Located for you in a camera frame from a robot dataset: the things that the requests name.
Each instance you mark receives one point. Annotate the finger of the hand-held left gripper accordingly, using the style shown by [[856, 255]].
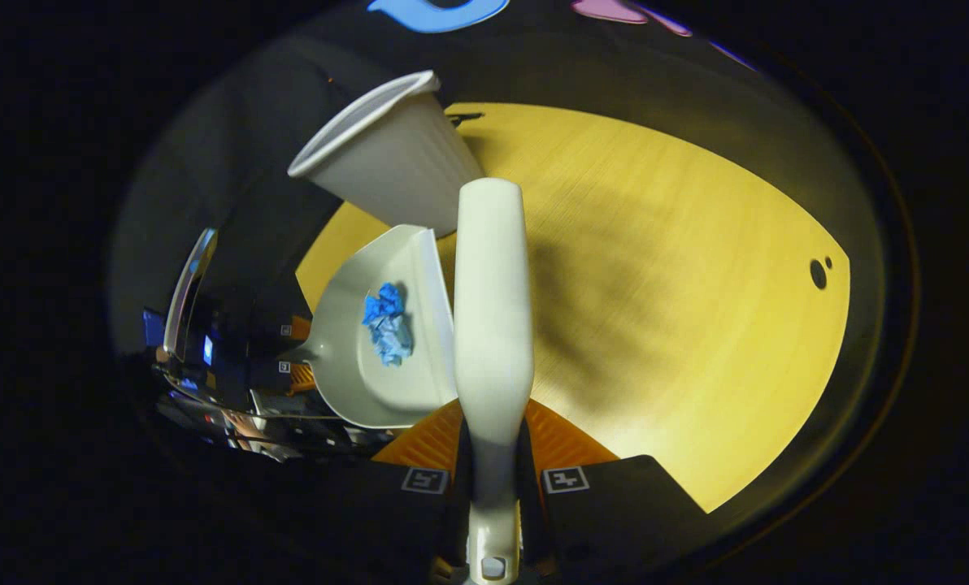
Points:
[[297, 375], [296, 329]]

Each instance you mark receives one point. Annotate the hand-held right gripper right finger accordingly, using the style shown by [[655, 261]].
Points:
[[614, 520]]

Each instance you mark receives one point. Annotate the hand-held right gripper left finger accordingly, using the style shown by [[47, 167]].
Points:
[[387, 520]]

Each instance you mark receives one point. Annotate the white plastic dustpan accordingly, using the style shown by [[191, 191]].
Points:
[[346, 382]]

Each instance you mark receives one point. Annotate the light blue paper trash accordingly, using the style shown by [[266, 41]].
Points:
[[393, 343]]

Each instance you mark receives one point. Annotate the white ribbed garbage bin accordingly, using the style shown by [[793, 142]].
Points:
[[395, 162]]

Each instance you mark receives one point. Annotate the small white broom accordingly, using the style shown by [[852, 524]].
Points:
[[493, 325]]

